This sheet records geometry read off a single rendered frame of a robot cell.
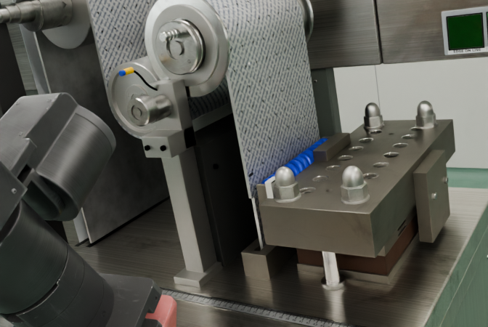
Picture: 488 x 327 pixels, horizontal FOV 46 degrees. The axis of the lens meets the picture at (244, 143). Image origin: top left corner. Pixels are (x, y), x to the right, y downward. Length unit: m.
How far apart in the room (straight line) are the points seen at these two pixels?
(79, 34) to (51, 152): 0.62
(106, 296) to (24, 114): 0.13
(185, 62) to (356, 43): 0.37
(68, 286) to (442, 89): 3.23
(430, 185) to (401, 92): 2.72
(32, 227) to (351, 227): 0.47
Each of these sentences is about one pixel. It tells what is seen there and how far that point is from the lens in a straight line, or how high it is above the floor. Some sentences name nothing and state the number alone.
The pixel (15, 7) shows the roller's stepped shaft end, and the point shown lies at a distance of 0.95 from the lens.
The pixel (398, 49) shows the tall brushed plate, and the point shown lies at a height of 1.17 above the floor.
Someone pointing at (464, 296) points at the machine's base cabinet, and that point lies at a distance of 0.94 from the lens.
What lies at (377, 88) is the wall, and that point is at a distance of 3.62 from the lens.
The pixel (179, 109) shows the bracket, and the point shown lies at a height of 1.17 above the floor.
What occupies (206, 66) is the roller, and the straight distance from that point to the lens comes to 0.81.
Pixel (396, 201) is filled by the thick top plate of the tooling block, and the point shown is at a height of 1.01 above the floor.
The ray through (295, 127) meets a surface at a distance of 0.95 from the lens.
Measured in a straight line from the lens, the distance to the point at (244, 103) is 0.83.
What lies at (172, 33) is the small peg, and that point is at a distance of 0.79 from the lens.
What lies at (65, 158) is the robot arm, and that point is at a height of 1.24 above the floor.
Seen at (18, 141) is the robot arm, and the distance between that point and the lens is 0.36.
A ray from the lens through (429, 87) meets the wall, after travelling 3.53.
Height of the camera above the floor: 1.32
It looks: 16 degrees down
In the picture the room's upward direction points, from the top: 10 degrees counter-clockwise
